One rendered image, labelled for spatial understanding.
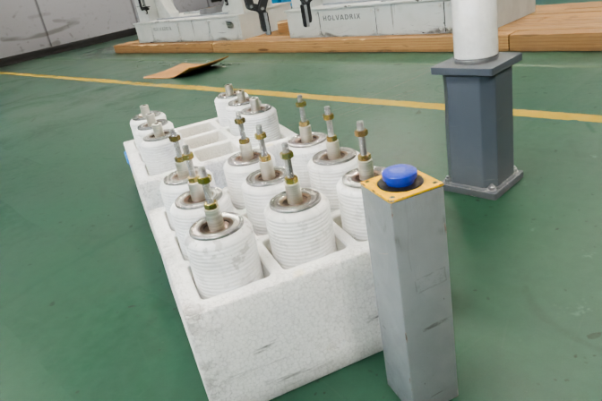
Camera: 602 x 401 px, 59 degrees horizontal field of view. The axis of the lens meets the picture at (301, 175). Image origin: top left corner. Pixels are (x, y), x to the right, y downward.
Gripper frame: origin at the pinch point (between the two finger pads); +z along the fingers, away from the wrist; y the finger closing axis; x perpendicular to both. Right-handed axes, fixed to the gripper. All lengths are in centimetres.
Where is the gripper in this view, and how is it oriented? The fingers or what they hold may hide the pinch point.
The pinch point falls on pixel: (286, 22)
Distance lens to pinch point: 96.4
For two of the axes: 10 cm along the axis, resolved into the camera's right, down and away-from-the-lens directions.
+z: 1.7, 9.1, 3.7
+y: -9.6, 2.4, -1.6
